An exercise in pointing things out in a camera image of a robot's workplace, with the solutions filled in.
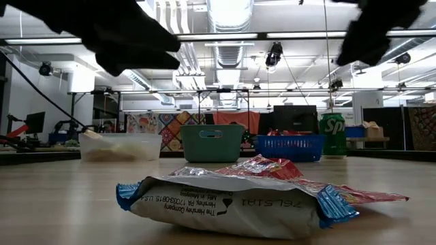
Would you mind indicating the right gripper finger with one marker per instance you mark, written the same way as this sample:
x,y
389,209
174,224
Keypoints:
x,y
374,47
351,49

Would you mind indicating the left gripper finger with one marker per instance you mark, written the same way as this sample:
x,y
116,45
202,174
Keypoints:
x,y
136,61
150,39

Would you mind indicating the red Skittles candy packet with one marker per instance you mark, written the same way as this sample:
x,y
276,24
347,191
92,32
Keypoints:
x,y
286,132
374,196
272,168

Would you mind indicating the white blue Hershey's candy packet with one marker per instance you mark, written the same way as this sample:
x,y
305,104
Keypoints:
x,y
194,171
221,211

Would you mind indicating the black ceiling spotlight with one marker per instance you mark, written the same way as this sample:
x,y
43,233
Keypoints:
x,y
403,58
336,85
45,68

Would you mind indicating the person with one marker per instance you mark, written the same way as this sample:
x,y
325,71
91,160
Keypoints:
x,y
108,126

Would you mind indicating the colourful patchwork quilt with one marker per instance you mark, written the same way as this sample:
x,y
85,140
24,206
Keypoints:
x,y
170,126

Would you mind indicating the clear plastic bin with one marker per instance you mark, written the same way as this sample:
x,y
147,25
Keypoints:
x,y
136,139

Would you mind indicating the black partition panel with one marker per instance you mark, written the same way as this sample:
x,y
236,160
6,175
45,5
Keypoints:
x,y
391,126

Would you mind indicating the blue storage bin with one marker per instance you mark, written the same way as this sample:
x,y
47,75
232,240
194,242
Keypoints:
x,y
355,132

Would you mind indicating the brown cardboard box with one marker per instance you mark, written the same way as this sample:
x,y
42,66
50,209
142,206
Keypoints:
x,y
374,132

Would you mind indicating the green Sprite can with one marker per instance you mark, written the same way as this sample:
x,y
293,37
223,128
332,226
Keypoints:
x,y
332,136

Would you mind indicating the large black monitor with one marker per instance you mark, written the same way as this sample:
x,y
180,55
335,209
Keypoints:
x,y
294,119

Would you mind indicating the wooden background table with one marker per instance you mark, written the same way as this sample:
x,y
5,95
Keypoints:
x,y
368,139

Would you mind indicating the dark patterned cloth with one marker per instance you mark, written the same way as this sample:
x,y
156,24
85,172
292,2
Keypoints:
x,y
422,129

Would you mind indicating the black background machine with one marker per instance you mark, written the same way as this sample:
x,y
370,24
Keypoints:
x,y
63,131

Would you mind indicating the teal plastic bin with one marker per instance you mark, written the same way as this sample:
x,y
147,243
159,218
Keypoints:
x,y
211,146

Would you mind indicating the blue plastic basket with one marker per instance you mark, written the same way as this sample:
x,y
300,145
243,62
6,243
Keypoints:
x,y
289,148

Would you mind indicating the orange hanging cloth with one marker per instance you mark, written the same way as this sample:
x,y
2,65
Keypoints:
x,y
238,117

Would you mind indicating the small black monitor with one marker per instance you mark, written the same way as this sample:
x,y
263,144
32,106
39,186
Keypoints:
x,y
35,122

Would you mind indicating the red machine part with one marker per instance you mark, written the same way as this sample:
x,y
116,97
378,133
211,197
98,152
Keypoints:
x,y
18,131

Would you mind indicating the black overhead camera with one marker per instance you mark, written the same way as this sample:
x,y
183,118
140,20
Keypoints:
x,y
274,54

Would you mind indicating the silver ventilation duct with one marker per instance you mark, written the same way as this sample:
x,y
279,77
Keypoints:
x,y
230,54

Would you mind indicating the black background truss frame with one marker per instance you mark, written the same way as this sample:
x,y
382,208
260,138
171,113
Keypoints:
x,y
223,90

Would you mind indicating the black overhead frame beam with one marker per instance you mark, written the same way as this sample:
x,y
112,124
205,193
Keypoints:
x,y
262,35

